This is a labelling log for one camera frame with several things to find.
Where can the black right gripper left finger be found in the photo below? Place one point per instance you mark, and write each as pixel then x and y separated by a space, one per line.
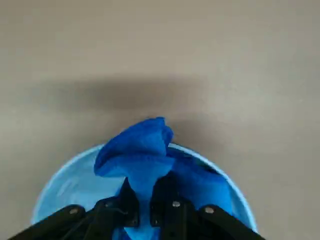
pixel 105 217

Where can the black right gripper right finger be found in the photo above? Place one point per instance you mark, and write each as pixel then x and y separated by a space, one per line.
pixel 175 220

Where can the blue cloth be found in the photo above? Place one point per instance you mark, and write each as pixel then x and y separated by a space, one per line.
pixel 140 147

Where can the light blue plastic plate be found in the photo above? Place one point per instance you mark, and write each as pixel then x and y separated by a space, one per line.
pixel 75 180

